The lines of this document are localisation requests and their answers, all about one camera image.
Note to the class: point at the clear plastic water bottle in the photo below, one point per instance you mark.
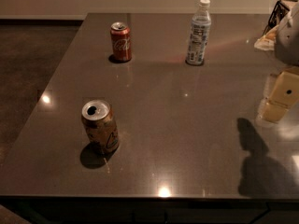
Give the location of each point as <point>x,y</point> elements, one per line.
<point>200,27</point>

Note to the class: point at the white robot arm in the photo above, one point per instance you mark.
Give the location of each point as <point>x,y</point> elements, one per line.
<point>281,35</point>

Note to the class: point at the red coke can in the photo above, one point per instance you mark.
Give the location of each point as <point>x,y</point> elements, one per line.
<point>121,41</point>

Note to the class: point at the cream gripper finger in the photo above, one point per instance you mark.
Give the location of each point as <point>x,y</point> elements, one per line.
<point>280,94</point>

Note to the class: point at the crumpled snack bag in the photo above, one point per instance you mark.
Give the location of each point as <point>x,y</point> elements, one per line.
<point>267,41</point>

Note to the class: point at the black wire basket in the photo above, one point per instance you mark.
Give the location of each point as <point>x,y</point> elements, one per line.
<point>281,8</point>

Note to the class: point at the orange soda can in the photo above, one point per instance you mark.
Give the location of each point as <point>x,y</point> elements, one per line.
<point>100,126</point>

